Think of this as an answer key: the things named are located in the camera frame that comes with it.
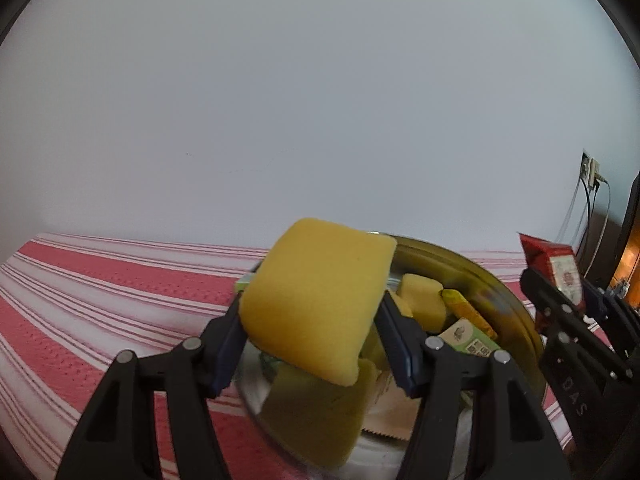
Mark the green white tissue pack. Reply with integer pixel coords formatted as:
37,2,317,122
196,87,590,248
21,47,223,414
439,317,496,358

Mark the red white striped tablecloth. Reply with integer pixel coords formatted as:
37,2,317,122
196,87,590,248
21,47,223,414
0,232,616,480

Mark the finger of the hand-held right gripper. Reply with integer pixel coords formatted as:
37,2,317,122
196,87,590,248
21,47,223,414
520,266,635,382
581,280,640,361

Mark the beige serrated packet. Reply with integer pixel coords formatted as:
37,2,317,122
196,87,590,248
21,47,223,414
367,370,426,441

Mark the large yellow cracker packet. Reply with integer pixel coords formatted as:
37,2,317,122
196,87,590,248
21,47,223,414
440,287,498,341

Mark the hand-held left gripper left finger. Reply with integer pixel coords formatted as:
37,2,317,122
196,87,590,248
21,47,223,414
55,290,251,480

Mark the round black metal tin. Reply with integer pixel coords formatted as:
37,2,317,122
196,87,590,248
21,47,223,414
235,232,547,473

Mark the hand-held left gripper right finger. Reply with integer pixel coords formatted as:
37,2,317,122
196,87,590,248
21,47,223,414
372,290,573,480

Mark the white cable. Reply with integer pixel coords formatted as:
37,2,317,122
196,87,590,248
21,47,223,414
555,180,587,248

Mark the red snack packet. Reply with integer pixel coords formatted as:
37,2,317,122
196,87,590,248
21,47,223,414
517,232,587,333

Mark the black cable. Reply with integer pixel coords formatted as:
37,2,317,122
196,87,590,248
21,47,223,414
577,182,598,276

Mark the dark wooden cabinet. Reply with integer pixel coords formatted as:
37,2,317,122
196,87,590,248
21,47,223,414
607,165,640,306

